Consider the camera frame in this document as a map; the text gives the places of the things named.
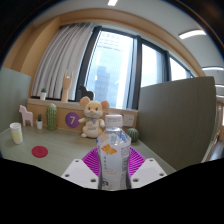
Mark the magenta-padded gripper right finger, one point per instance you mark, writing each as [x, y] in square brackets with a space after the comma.
[149, 171]

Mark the wooden hand model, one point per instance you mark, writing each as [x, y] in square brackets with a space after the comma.
[66, 88]

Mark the small plant in white pot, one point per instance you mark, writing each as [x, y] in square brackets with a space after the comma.
[43, 96]
[39, 124]

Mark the round purple number sign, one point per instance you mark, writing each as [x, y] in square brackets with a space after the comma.
[72, 120]

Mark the beige plush mouse toy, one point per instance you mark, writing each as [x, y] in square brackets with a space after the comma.
[93, 121]

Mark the grey-green desk partition panel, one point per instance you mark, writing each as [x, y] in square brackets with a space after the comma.
[176, 120]
[13, 96]

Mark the clear plastic water bottle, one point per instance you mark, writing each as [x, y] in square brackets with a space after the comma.
[113, 156]

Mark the round green cactus ornament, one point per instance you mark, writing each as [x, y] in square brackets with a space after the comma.
[133, 134]

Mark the white wall socket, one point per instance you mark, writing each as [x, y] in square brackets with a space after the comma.
[128, 120]

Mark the white plastic cup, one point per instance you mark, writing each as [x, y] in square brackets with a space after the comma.
[16, 135]

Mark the tall green cactus ornament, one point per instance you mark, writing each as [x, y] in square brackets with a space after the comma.
[51, 117]

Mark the group of ceiling lights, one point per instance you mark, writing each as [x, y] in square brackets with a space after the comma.
[192, 33]

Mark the dark-framed window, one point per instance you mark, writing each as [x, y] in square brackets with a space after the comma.
[110, 66]

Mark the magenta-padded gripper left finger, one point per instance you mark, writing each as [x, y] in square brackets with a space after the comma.
[78, 173]

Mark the light grey curtain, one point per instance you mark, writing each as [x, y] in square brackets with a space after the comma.
[60, 63]

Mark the pink horse figurine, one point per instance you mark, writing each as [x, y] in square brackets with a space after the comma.
[26, 115]

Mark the flat round red coaster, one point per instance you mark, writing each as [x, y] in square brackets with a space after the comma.
[40, 151]

